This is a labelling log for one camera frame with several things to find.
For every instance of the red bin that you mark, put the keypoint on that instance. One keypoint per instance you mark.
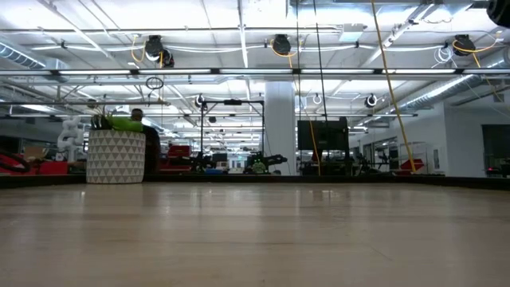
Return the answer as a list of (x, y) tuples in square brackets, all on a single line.
[(412, 164)]

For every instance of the black gantry frame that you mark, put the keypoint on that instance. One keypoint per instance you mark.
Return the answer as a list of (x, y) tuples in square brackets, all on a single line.
[(202, 131)]

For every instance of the silver ventilation duct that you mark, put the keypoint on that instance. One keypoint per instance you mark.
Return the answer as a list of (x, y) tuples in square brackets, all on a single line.
[(438, 91)]

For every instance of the red tool chest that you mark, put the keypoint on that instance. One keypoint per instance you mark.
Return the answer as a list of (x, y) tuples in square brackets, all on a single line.
[(179, 153)]

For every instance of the black background robot arm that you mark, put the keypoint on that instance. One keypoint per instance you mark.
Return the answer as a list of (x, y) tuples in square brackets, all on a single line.
[(271, 160)]

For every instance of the white pillar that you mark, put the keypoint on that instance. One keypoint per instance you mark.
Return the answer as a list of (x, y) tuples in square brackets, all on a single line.
[(280, 127)]

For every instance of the black screen on stand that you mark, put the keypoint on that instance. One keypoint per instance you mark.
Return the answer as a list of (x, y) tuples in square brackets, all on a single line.
[(322, 135)]

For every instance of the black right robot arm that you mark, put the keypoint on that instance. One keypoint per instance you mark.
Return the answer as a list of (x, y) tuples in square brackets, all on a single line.
[(500, 11)]

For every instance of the triangle-patterned planter pot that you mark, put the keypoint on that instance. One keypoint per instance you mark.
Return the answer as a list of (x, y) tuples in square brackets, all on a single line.
[(115, 157)]

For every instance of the black table frame rail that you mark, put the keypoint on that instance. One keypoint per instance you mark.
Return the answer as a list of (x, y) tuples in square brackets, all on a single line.
[(279, 179)]

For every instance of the long overhead light bar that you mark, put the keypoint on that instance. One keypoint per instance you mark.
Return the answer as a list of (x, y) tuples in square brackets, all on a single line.
[(255, 71)]

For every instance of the green potted plant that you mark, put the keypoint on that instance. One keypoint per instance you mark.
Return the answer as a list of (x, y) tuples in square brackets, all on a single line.
[(99, 121)]

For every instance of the white robot figure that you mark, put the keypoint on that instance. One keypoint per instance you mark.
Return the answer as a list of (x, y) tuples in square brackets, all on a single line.
[(71, 137)]

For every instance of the person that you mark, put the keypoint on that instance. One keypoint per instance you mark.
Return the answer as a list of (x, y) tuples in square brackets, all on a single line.
[(151, 151)]

